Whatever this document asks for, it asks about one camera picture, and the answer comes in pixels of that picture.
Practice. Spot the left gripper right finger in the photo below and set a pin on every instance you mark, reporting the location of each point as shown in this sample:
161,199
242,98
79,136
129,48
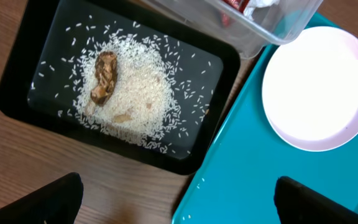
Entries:
298,204

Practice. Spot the white tissue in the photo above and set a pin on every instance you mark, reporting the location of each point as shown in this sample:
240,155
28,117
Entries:
252,5

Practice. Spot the gold foil wrapper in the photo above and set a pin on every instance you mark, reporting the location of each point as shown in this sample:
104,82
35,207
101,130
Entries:
106,75

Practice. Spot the large white plate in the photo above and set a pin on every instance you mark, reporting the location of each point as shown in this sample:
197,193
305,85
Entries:
310,89

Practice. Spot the red snack wrapper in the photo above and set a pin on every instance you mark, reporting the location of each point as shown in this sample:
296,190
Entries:
238,5

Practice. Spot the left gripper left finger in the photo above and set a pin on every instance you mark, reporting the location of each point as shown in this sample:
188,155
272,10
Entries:
57,202

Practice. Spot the cooked white rice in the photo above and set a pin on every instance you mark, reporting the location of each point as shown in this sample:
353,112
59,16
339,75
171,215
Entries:
151,99

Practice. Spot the clear plastic waste bin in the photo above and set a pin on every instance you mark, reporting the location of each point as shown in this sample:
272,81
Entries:
278,24

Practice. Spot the black plastic tray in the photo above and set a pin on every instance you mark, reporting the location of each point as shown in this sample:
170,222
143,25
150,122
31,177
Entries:
33,75

